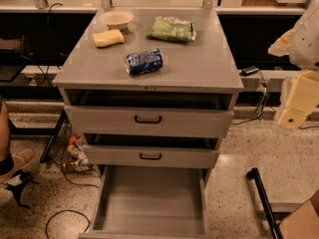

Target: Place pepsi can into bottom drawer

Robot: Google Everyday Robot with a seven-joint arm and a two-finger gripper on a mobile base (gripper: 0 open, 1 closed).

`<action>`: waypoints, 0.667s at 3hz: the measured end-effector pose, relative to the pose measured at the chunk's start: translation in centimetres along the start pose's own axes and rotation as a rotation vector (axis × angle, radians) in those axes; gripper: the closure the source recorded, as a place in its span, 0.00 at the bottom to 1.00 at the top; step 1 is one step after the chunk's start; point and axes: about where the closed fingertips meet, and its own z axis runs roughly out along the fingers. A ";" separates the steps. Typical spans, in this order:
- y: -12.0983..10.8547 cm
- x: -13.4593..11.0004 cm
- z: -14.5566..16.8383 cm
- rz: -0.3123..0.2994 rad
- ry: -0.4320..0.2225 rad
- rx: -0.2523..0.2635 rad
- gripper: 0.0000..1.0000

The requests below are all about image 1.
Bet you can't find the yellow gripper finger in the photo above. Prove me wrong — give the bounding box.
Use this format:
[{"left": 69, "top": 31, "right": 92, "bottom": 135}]
[
  {"left": 277, "top": 71, "right": 319, "bottom": 130},
  {"left": 268, "top": 30, "right": 293, "bottom": 57}
]

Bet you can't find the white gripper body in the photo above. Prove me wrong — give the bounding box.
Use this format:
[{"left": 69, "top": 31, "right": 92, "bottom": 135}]
[{"left": 289, "top": 6, "right": 319, "bottom": 70}]

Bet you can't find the grey drawer cabinet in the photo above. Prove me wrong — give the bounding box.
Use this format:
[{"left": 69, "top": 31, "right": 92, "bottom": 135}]
[{"left": 54, "top": 8, "right": 243, "bottom": 239}]

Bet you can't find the grey top drawer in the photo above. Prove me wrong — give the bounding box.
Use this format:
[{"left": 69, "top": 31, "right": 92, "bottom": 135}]
[{"left": 65, "top": 90, "right": 233, "bottom": 138}]

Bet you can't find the grey open bottom drawer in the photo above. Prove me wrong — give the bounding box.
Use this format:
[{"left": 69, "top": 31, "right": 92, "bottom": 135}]
[{"left": 79, "top": 166, "right": 209, "bottom": 239}]

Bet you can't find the grey middle drawer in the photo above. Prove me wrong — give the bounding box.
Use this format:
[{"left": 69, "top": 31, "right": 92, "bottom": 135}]
[{"left": 84, "top": 134, "right": 220, "bottom": 168}]

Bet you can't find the black power adapter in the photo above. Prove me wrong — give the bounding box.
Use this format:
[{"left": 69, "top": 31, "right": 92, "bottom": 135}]
[{"left": 239, "top": 66, "right": 259, "bottom": 77}]

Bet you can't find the black table leg right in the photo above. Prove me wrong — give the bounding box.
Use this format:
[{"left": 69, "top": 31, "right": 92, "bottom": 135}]
[{"left": 246, "top": 167, "right": 283, "bottom": 239}]

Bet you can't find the green chip bag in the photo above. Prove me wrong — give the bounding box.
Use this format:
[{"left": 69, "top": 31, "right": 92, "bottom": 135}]
[{"left": 147, "top": 16, "right": 196, "bottom": 43}]

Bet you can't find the beige paper bowl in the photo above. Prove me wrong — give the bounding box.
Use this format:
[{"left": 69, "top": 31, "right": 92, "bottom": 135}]
[{"left": 99, "top": 10, "right": 134, "bottom": 30}]

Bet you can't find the yellow sponge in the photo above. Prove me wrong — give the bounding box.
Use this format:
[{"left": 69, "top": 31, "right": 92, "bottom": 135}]
[{"left": 93, "top": 29, "right": 125, "bottom": 48}]

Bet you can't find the black tripod foot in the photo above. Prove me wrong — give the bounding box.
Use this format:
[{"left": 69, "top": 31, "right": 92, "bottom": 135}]
[{"left": 4, "top": 170, "right": 37, "bottom": 209}]

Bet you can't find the person's leg with shoe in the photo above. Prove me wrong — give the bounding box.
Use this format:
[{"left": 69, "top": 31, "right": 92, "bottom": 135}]
[{"left": 0, "top": 98, "right": 36, "bottom": 185}]

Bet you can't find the black cable right floor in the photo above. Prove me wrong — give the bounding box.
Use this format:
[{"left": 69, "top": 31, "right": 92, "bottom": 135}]
[{"left": 230, "top": 71, "right": 319, "bottom": 131}]

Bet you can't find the black metal frame leg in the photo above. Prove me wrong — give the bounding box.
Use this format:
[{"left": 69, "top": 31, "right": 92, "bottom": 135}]
[{"left": 40, "top": 112, "right": 67, "bottom": 163}]

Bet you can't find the wire basket with bottles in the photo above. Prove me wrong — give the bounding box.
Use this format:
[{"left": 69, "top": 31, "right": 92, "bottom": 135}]
[{"left": 51, "top": 122, "right": 94, "bottom": 173}]

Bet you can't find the black cable on shelf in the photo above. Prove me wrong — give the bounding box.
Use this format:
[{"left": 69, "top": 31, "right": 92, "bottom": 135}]
[{"left": 19, "top": 2, "right": 64, "bottom": 88}]

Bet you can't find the black floor cable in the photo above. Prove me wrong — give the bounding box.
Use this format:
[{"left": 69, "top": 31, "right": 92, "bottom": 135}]
[{"left": 45, "top": 162, "right": 101, "bottom": 239}]

